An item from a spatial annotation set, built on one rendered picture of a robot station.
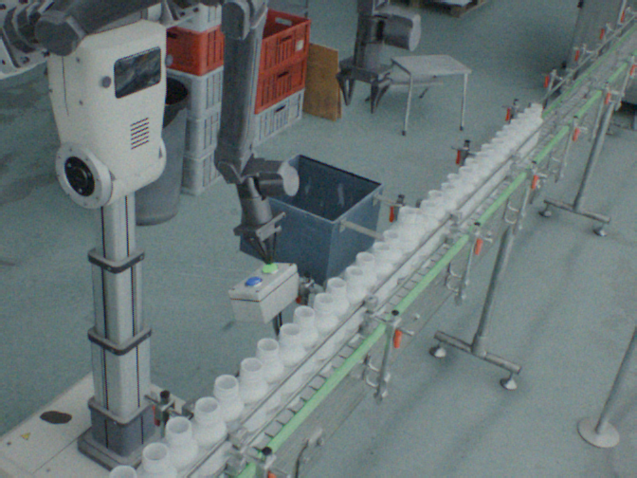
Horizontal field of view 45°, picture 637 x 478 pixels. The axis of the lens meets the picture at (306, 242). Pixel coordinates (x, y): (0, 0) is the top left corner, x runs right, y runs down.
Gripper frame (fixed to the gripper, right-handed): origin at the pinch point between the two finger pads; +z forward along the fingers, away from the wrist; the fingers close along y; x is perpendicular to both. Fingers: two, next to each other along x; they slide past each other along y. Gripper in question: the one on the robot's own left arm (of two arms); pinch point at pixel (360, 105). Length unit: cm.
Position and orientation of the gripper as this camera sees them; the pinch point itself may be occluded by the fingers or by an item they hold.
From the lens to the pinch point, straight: 169.4
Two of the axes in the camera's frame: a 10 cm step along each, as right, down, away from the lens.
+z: -0.8, 8.5, 5.2
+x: -5.4, 4.1, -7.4
